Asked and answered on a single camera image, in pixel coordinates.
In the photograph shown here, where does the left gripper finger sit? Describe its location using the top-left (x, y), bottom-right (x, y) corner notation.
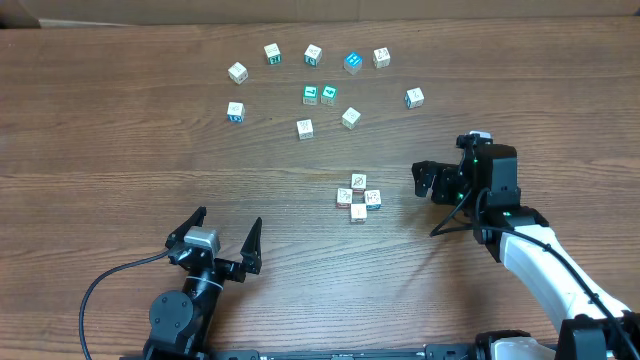
top-left (165, 206), bottom-right (207, 249)
top-left (240, 217), bottom-right (262, 265)

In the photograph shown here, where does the block with blue H side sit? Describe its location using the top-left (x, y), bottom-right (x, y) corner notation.
top-left (364, 190), bottom-right (381, 210)

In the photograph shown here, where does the block with red side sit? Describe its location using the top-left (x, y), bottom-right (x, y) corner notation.
top-left (351, 173), bottom-right (367, 194)

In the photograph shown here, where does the block with red G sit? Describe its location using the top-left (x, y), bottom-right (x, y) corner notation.
top-left (336, 188), bottom-right (353, 208)

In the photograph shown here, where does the block with yellow C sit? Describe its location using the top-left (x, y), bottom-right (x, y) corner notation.
top-left (341, 107), bottom-right (361, 130)

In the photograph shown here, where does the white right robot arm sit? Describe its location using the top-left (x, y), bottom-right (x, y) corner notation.
top-left (412, 156), bottom-right (639, 359)

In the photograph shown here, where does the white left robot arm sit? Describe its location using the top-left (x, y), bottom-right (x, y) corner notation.
top-left (142, 207), bottom-right (262, 359)

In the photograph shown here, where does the block with umbrella drawing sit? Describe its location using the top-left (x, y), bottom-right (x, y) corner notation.
top-left (404, 87), bottom-right (425, 109)

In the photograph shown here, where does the block with blue D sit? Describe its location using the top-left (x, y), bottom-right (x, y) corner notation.
top-left (227, 102), bottom-right (246, 123)

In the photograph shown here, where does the block with yellow side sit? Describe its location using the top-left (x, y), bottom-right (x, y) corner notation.
top-left (296, 119), bottom-right (314, 140)

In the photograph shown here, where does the plain block hourglass drawing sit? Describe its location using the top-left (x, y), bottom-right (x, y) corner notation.
top-left (373, 47), bottom-right (391, 69)

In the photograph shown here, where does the block with green 4 top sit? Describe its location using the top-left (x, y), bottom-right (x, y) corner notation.
top-left (321, 85), bottom-right (338, 106)

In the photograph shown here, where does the block with blue top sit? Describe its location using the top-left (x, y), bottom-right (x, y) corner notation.
top-left (344, 52), bottom-right (363, 75)

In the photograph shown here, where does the small plain wooden block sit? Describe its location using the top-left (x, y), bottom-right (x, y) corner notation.
top-left (228, 62), bottom-right (248, 85)

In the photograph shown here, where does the block with green L top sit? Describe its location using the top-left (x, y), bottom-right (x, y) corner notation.
top-left (302, 85), bottom-right (318, 106)

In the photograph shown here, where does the block with teal letter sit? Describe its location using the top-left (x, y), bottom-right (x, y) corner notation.
top-left (304, 44), bottom-right (322, 67)

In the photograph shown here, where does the block with green R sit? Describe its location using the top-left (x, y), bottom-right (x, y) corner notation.
top-left (264, 43), bottom-right (282, 65)

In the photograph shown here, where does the cardboard backdrop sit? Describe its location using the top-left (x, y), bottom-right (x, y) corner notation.
top-left (1, 0), bottom-right (639, 28)

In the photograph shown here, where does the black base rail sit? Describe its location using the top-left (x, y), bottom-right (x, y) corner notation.
top-left (119, 342), bottom-right (566, 360)

